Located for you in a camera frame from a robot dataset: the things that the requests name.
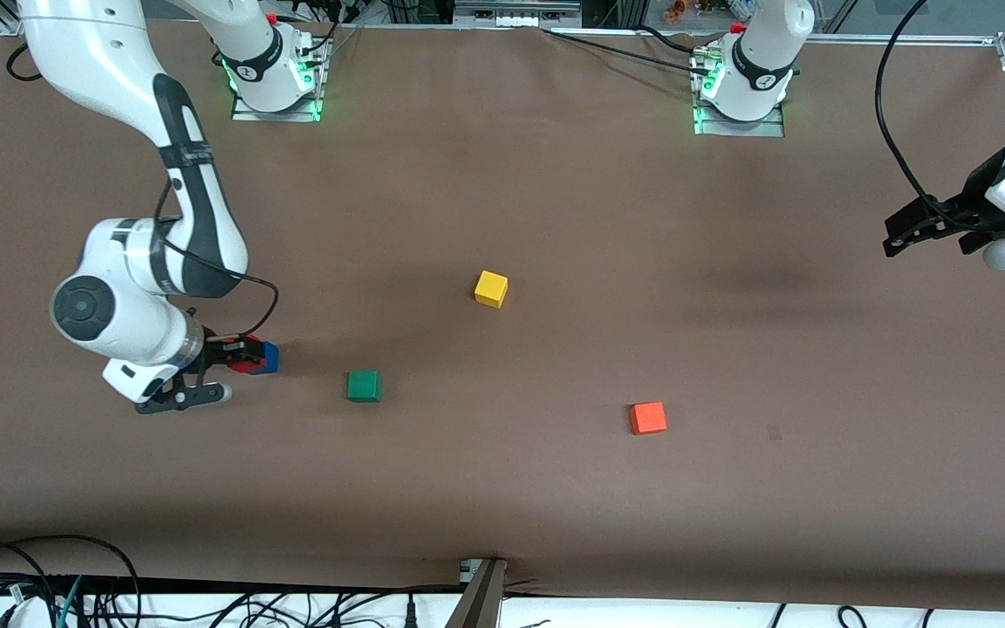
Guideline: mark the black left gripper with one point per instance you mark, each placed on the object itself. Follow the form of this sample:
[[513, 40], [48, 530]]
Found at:
[[976, 197]]

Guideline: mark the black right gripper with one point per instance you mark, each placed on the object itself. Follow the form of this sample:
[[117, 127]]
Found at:
[[217, 352]]

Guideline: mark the red wooden block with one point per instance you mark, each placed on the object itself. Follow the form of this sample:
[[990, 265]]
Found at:
[[245, 366]]

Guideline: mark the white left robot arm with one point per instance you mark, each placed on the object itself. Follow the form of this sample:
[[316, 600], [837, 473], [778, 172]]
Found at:
[[760, 61]]

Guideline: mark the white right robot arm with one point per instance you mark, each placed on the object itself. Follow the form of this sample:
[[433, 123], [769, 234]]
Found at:
[[119, 52]]

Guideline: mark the blue wooden block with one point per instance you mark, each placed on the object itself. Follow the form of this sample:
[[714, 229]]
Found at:
[[271, 359]]

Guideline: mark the green wooden block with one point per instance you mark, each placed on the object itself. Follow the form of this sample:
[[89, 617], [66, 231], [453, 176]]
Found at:
[[364, 385]]

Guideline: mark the yellow wooden block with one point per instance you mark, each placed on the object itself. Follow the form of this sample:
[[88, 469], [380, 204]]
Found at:
[[491, 286]]

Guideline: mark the orange wooden block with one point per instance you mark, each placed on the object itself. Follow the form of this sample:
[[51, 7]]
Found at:
[[647, 418]]

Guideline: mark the brown table cover sheet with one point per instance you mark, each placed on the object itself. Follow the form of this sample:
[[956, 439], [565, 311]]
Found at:
[[502, 174]]

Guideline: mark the aluminium profile beam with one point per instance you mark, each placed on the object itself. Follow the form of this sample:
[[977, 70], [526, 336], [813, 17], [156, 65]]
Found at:
[[481, 602]]

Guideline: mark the grey power strip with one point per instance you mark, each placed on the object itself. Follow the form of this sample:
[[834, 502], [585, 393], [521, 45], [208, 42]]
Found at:
[[516, 13]]

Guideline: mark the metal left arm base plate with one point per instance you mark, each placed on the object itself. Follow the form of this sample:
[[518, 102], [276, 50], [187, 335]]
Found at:
[[755, 129]]

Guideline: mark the aluminium table edge rail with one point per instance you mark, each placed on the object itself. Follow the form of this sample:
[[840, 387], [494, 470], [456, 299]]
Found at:
[[843, 37]]

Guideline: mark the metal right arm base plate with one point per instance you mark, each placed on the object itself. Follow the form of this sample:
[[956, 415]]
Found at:
[[245, 114]]

